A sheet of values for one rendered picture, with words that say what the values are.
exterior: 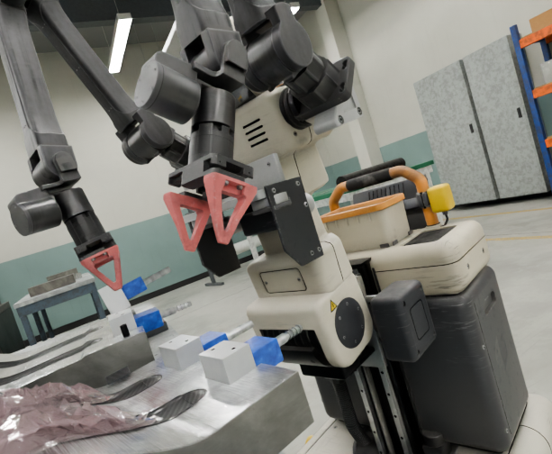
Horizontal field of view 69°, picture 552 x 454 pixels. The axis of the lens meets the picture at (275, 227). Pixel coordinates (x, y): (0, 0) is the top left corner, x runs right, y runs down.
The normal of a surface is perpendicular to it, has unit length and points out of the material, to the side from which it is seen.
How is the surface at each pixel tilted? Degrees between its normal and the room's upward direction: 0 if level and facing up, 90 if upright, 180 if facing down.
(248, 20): 99
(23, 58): 80
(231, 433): 90
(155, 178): 90
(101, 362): 90
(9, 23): 86
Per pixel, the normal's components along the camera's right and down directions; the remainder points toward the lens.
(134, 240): 0.44, -0.07
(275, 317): -0.60, 0.39
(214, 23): 0.66, -0.16
